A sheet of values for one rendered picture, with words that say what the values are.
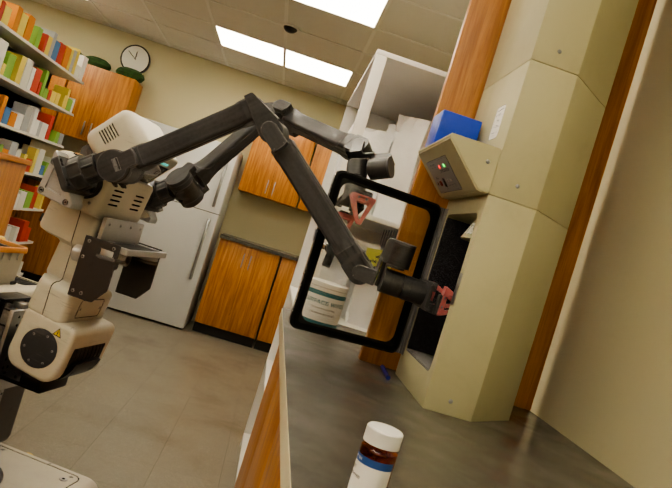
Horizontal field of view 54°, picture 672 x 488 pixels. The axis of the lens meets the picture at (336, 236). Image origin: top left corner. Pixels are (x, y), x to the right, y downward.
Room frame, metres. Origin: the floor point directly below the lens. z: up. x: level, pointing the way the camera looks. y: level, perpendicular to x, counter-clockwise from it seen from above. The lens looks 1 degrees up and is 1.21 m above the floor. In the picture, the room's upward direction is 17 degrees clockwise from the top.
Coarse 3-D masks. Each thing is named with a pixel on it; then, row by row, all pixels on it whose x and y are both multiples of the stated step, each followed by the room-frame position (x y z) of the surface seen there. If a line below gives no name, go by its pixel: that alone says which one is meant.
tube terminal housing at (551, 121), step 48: (528, 96) 1.38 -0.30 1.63; (576, 96) 1.40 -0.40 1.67; (528, 144) 1.38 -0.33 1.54; (576, 144) 1.46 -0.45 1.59; (528, 192) 1.38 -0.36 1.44; (576, 192) 1.52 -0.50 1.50; (480, 240) 1.38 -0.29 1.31; (528, 240) 1.39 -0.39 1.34; (480, 288) 1.38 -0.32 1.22; (528, 288) 1.45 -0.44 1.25; (480, 336) 1.38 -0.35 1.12; (528, 336) 1.51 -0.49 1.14; (432, 384) 1.38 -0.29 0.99; (480, 384) 1.39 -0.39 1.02
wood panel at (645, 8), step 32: (480, 0) 1.74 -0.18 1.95; (640, 0) 1.78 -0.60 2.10; (480, 32) 1.74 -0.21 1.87; (640, 32) 1.78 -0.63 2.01; (480, 64) 1.74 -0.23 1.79; (448, 96) 1.74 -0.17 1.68; (480, 96) 1.74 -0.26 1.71; (608, 128) 1.78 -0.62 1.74; (416, 192) 1.74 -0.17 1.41; (576, 224) 1.78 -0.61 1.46; (576, 256) 1.78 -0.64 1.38; (544, 320) 1.78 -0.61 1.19; (384, 352) 1.74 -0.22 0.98; (544, 352) 1.78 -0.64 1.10
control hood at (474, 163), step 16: (432, 144) 1.53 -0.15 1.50; (448, 144) 1.40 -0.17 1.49; (464, 144) 1.37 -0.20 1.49; (480, 144) 1.37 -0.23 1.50; (448, 160) 1.46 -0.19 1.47; (464, 160) 1.37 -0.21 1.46; (480, 160) 1.37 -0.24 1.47; (496, 160) 1.38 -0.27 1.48; (464, 176) 1.41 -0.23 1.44; (480, 176) 1.37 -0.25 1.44; (448, 192) 1.59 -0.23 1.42; (464, 192) 1.47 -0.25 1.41; (480, 192) 1.39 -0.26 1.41
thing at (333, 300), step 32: (352, 192) 1.59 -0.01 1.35; (352, 224) 1.60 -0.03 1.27; (384, 224) 1.63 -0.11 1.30; (416, 224) 1.66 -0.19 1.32; (320, 256) 1.58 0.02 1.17; (416, 256) 1.67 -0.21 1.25; (320, 288) 1.59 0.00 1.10; (352, 288) 1.62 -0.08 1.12; (320, 320) 1.60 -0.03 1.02; (352, 320) 1.63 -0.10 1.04; (384, 320) 1.66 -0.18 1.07
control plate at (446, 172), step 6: (444, 156) 1.47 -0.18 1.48; (432, 162) 1.59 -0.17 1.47; (438, 162) 1.54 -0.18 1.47; (444, 162) 1.49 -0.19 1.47; (432, 168) 1.62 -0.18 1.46; (438, 168) 1.57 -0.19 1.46; (444, 168) 1.52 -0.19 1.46; (450, 168) 1.47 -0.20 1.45; (432, 174) 1.65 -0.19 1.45; (438, 174) 1.59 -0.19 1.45; (444, 174) 1.54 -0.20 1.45; (450, 174) 1.50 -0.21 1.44; (438, 180) 1.62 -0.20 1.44; (456, 180) 1.48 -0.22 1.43; (438, 186) 1.65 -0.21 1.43; (444, 186) 1.60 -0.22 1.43; (450, 186) 1.55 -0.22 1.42; (456, 186) 1.50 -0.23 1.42; (444, 192) 1.62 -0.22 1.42
